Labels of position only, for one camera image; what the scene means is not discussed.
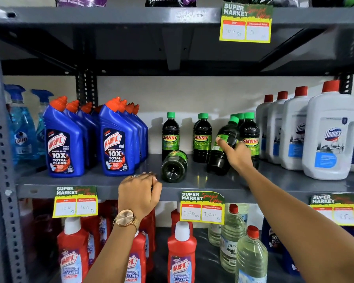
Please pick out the person's right hand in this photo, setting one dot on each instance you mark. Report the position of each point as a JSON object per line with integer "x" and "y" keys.
{"x": 239, "y": 157}

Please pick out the person's left hand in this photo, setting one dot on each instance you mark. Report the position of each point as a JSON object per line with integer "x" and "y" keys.
{"x": 138, "y": 194}

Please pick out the person's left fingers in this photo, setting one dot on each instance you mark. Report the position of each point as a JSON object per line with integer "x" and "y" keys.
{"x": 149, "y": 181}

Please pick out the person's right thumb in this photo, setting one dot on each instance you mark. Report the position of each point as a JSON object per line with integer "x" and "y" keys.
{"x": 224, "y": 145}

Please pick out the dark floor cleaner bottle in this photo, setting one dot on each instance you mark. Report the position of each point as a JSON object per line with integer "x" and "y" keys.
{"x": 217, "y": 162}

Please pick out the person's left forearm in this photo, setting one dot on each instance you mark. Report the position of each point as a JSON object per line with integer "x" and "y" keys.
{"x": 112, "y": 259}

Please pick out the person's right forearm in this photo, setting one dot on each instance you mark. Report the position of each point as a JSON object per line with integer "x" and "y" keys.
{"x": 298, "y": 223}

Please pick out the rose gold wristwatch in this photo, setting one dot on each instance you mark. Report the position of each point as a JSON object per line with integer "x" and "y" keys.
{"x": 125, "y": 218}

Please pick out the group of dark green-capped bottles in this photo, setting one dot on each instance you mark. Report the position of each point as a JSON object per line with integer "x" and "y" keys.
{"x": 170, "y": 138}

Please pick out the rows of blue toilet cleaners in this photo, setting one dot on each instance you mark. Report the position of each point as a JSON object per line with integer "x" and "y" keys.
{"x": 118, "y": 144}

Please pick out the yellow green price tag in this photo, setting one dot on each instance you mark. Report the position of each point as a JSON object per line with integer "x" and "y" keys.
{"x": 75, "y": 203}
{"x": 202, "y": 209}
{"x": 334, "y": 207}
{"x": 244, "y": 26}

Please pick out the clear red-capped liquid bottle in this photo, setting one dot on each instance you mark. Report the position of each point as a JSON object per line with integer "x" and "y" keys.
{"x": 231, "y": 241}
{"x": 251, "y": 259}

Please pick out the rows of red bathroom cleaners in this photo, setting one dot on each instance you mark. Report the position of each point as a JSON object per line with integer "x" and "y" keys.
{"x": 73, "y": 250}

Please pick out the blue glass cleaner spray bottle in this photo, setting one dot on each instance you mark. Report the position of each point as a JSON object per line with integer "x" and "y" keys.
{"x": 21, "y": 129}
{"x": 42, "y": 126}

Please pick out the black purple detergent packet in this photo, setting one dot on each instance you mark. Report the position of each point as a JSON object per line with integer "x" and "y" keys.
{"x": 171, "y": 1}

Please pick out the black green detergent packet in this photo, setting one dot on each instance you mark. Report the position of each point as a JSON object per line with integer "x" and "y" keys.
{"x": 339, "y": 1}
{"x": 280, "y": 0}

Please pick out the grey metal shelving rack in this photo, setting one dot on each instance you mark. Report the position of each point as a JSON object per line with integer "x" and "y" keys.
{"x": 106, "y": 16}

